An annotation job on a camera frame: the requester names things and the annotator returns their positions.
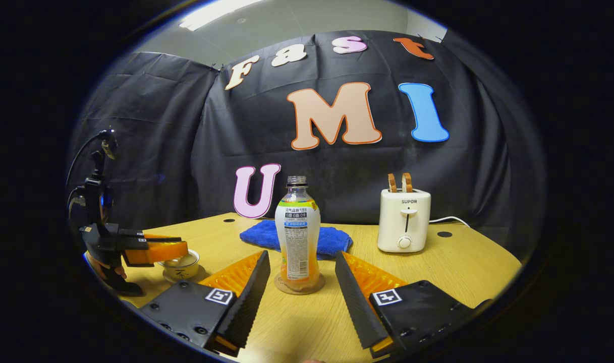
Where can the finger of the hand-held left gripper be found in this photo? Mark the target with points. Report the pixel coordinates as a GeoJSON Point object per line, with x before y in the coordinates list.
{"type": "Point", "coordinates": [150, 236]}
{"type": "Point", "coordinates": [160, 252]}

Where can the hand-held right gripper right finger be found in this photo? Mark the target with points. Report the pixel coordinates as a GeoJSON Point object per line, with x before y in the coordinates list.
{"type": "Point", "coordinates": [357, 302]}

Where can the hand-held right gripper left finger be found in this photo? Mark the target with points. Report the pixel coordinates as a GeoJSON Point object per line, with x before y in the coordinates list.
{"type": "Point", "coordinates": [246, 297]}

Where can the round brown coaster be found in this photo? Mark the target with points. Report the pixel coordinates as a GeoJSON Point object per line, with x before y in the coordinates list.
{"type": "Point", "coordinates": [317, 285]}

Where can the clear plastic water bottle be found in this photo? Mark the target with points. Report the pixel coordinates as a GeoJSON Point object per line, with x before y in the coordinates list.
{"type": "Point", "coordinates": [297, 232]}

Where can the cream teacup saucer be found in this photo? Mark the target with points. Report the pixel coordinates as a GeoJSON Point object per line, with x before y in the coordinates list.
{"type": "Point", "coordinates": [201, 276]}

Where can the blue towel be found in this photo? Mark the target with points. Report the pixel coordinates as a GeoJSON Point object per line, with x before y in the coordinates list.
{"type": "Point", "coordinates": [259, 234]}

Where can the white toaster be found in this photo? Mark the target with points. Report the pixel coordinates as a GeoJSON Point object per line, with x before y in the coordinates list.
{"type": "Point", "coordinates": [403, 222]}

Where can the black backdrop cloth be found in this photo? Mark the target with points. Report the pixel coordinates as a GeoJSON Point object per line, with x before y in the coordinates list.
{"type": "Point", "coordinates": [150, 131]}

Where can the toast slice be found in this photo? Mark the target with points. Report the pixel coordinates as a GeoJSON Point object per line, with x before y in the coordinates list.
{"type": "Point", "coordinates": [407, 182]}
{"type": "Point", "coordinates": [392, 183]}

